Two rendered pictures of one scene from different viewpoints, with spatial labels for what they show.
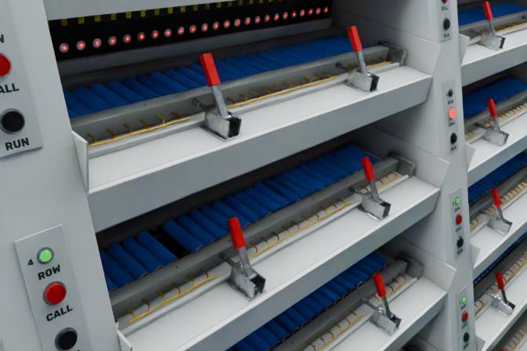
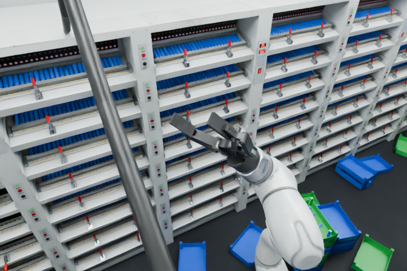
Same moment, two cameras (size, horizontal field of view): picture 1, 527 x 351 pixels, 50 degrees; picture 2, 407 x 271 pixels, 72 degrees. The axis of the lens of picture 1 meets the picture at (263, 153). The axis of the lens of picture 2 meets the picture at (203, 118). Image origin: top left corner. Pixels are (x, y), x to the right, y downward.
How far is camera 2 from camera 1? 135 cm
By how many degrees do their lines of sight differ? 26
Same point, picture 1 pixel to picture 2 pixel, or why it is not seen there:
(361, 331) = (217, 173)
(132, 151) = (172, 149)
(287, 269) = (198, 164)
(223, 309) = (184, 170)
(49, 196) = (159, 159)
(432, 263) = not seen: hidden behind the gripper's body
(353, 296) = (218, 166)
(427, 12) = (247, 118)
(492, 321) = not seen: hidden behind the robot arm
